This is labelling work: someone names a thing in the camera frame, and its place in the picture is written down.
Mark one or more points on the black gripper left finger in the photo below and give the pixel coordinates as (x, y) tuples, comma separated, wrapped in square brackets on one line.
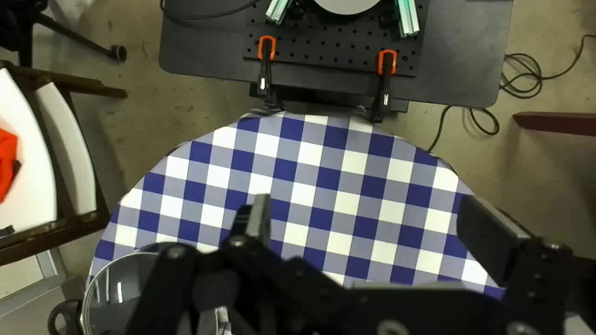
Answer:
[(258, 217)]

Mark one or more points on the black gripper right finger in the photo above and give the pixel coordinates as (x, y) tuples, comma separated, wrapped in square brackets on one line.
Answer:
[(491, 234)]

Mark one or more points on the blue white checkered tablecloth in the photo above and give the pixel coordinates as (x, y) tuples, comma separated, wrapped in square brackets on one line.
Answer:
[(323, 198)]

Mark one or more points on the brown wooden furniture edge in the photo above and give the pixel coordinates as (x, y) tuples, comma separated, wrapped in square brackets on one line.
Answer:
[(556, 124)]

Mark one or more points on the black orange spring clamp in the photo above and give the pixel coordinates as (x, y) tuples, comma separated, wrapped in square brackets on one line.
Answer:
[(387, 77), (268, 63)]

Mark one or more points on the dark gray base platform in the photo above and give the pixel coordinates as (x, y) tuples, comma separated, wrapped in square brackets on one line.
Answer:
[(467, 57)]

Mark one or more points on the black perforated mounting board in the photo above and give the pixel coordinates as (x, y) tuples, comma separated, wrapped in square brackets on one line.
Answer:
[(337, 40)]

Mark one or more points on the orange bag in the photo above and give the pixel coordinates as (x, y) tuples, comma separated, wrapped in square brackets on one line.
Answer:
[(7, 165)]

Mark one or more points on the black tripod stand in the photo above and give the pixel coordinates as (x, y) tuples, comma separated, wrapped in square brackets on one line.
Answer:
[(76, 35)]

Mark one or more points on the aluminium frame rail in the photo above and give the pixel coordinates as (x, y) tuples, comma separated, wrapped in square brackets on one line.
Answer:
[(409, 16), (277, 10)]

